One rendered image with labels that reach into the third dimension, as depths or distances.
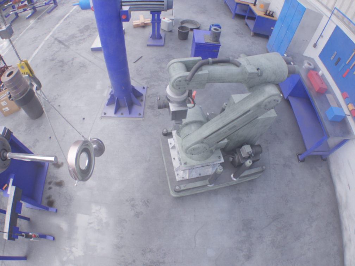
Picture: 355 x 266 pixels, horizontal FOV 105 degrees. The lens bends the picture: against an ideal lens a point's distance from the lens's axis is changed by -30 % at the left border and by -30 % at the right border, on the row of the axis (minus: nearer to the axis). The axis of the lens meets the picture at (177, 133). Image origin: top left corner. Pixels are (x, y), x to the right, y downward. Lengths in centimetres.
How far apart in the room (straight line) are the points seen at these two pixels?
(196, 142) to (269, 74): 84
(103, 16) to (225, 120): 173
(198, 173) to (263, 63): 156
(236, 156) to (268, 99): 115
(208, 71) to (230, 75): 16
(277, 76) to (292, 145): 231
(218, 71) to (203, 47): 238
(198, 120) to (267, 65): 81
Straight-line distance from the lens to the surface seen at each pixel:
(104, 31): 245
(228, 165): 260
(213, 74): 130
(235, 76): 137
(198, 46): 365
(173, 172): 244
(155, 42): 481
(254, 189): 301
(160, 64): 417
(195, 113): 185
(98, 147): 201
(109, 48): 257
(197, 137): 169
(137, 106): 334
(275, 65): 155
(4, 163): 246
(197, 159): 216
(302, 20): 451
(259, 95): 151
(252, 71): 131
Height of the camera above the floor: 262
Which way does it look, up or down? 59 degrees down
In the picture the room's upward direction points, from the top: 7 degrees clockwise
